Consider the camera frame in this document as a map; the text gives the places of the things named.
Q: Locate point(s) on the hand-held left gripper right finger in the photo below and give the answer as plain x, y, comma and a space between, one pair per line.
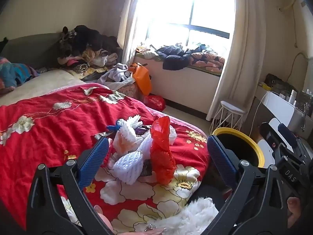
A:
221, 161

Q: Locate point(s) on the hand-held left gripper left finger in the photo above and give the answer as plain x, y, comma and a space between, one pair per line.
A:
94, 161

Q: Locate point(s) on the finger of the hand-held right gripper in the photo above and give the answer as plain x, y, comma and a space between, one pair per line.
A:
267, 133
285, 130

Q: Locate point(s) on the yellow rimmed black trash bin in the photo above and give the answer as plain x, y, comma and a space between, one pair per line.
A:
259, 151

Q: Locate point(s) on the silver red snack wrapper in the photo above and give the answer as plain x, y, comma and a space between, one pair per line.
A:
104, 135

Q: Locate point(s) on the large white foam net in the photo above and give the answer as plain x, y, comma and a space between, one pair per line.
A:
127, 169

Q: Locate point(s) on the blue plastic scrap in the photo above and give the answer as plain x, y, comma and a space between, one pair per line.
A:
115, 127

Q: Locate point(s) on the white tissue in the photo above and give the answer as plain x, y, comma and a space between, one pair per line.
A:
173, 134

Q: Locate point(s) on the fringed white foam net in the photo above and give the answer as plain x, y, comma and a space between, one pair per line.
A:
133, 122

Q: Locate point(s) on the purple snack wrapper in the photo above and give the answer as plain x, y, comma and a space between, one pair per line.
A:
143, 130

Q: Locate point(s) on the thin red plastic bag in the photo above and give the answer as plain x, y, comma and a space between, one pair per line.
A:
160, 156

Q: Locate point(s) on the person's right hand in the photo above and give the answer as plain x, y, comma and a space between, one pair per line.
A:
294, 208

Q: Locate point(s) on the white desk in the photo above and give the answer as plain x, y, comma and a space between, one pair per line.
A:
281, 107

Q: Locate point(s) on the white bottle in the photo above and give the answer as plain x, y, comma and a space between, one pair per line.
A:
293, 96

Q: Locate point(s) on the yellow item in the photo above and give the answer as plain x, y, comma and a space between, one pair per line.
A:
266, 86

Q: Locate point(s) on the dark green bag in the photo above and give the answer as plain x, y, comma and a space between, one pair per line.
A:
276, 82

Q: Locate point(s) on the red floral blanket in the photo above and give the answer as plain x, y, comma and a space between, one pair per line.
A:
49, 139

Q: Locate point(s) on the white fluffy garment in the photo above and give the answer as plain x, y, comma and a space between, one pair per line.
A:
193, 215

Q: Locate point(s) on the floral fabric bag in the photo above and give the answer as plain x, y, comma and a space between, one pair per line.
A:
128, 90

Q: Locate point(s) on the cream curtain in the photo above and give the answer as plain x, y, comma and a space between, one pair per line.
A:
129, 29
244, 53

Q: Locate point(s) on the white window seat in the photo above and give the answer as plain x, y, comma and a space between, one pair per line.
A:
185, 85

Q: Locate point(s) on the red printed shopping bag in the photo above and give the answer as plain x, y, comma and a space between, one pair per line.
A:
155, 102

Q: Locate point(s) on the grey white garment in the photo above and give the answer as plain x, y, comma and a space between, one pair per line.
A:
117, 72

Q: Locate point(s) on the orange patterned quilt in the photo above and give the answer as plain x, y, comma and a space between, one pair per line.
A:
207, 61

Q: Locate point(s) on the beige bed sheet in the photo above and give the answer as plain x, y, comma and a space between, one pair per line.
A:
36, 87

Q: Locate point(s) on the orange bag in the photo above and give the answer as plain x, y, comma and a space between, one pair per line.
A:
143, 78

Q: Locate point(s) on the dark jackets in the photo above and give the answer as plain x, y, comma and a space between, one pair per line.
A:
173, 61

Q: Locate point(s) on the blue patterned cloth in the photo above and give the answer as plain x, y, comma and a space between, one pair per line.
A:
12, 74

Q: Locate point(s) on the light clothes heap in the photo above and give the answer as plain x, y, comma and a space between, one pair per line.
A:
144, 52

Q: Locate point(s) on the pile of clothes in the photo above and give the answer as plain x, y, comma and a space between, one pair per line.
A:
93, 39

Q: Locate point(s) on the grey bed headboard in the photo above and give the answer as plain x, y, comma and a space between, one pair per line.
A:
29, 49

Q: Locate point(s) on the window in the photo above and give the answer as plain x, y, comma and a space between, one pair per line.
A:
207, 5

